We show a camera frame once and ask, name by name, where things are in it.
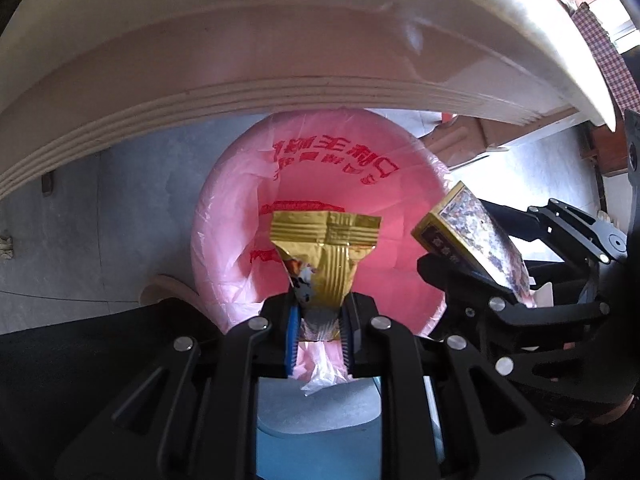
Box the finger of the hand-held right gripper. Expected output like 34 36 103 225
477 197 628 281
416 252 613 376

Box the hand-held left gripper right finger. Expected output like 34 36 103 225
341 294 587 480

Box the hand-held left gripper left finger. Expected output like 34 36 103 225
52 292 302 480

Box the patterned cardboard box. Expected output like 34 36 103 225
411 181 536 308

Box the gold foil wrapper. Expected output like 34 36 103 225
269 209 384 343

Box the pink plastic bag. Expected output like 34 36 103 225
190 107 449 401

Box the blue plastic object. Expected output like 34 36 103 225
256 375 448 480

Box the brown wooden furniture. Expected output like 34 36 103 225
417 105 601 171

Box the cream curved object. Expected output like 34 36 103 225
142 274 201 311

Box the red checked cloth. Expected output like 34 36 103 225
570 2 640 111

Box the person's black clothing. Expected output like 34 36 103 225
0 297 236 480

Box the cream round table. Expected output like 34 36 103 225
0 0 618 201

